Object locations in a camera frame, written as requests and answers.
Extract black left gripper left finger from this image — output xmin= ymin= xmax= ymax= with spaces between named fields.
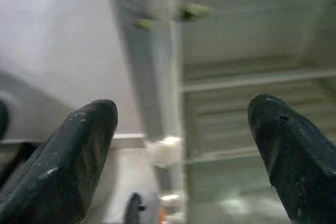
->
xmin=0 ymin=99 xmax=118 ymax=224

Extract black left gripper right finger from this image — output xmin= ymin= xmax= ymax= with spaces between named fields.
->
xmin=247 ymin=92 xmax=336 ymax=224

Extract silver mini fridge body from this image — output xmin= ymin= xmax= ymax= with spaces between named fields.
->
xmin=102 ymin=0 xmax=336 ymax=224

